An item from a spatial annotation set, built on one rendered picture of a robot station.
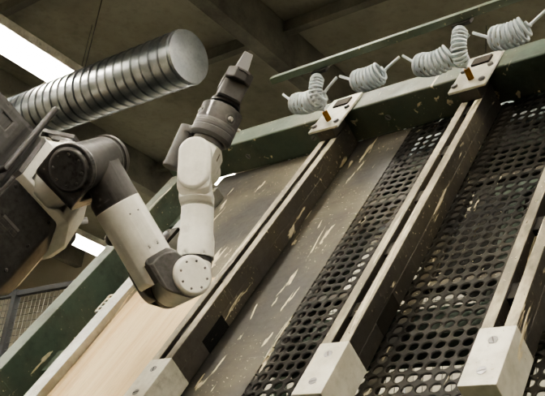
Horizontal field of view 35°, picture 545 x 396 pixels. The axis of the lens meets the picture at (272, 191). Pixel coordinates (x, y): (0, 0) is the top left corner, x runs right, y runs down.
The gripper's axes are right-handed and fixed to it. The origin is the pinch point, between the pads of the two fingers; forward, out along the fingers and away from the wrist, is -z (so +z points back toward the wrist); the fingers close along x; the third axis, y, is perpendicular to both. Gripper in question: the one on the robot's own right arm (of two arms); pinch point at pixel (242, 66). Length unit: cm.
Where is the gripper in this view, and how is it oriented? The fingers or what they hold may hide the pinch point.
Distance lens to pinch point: 184.2
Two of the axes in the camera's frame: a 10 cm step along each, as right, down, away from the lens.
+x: -2.5, 2.1, 9.4
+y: 8.9, 4.2, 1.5
